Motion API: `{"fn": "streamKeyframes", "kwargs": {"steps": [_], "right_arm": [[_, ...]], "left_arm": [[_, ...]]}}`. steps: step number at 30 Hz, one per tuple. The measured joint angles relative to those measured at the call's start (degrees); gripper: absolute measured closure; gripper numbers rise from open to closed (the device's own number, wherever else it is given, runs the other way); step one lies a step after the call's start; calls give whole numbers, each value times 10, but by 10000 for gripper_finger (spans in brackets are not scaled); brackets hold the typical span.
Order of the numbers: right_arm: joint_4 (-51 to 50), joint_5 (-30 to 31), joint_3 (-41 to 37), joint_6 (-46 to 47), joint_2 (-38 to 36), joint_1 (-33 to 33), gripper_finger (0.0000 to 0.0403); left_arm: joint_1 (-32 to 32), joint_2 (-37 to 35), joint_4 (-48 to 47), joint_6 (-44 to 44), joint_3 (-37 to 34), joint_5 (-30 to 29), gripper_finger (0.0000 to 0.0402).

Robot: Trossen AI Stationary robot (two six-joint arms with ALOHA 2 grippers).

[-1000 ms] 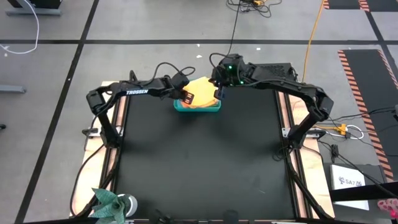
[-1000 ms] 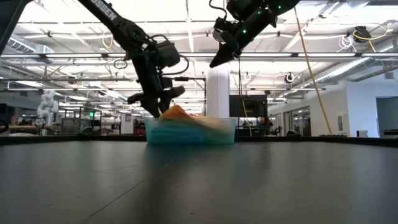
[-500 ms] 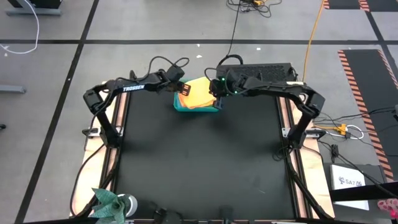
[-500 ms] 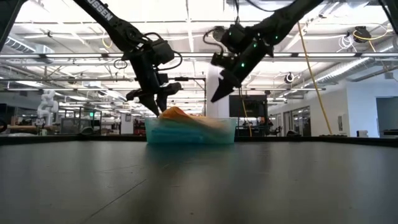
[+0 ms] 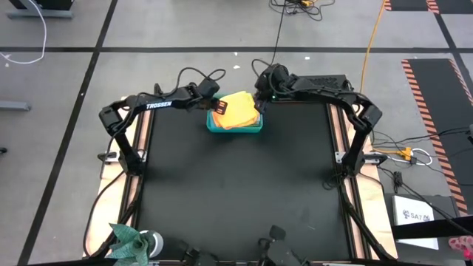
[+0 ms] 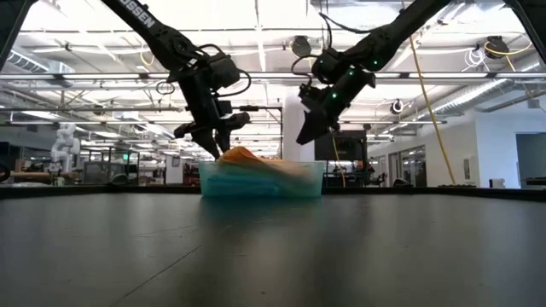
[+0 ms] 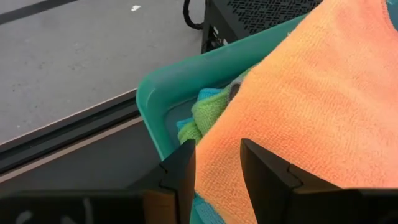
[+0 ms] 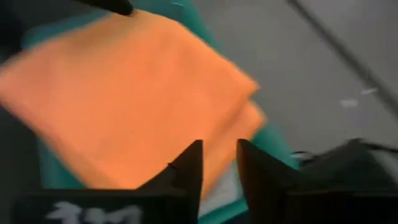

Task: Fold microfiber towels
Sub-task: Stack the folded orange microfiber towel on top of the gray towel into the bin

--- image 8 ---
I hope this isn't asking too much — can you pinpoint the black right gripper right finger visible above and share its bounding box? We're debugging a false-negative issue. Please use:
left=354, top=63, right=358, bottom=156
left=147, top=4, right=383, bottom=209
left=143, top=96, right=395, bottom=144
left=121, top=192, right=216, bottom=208
left=236, top=138, right=312, bottom=224

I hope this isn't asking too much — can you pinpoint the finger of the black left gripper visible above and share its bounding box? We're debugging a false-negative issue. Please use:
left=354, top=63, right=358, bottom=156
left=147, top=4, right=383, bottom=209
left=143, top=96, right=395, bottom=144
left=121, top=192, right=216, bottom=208
left=73, top=0, right=136, bottom=17

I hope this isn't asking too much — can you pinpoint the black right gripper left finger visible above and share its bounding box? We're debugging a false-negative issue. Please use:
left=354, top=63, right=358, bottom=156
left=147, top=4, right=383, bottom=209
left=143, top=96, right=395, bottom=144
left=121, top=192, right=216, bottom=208
left=136, top=139, right=204, bottom=224

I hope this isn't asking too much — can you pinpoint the grey waffle-weave towel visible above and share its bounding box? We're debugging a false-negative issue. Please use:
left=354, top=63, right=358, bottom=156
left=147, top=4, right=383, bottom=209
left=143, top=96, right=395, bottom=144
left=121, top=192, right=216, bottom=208
left=198, top=164, right=245, bottom=218

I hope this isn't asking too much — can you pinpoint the orange microfiber towel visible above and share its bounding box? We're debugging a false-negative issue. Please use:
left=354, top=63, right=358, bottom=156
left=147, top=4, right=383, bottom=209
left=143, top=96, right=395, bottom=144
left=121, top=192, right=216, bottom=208
left=0, top=9, right=268, bottom=200

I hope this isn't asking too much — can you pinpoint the teal plastic bin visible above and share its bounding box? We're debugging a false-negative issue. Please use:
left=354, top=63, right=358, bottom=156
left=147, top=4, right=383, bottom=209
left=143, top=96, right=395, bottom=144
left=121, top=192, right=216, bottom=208
left=20, top=0, right=301, bottom=224

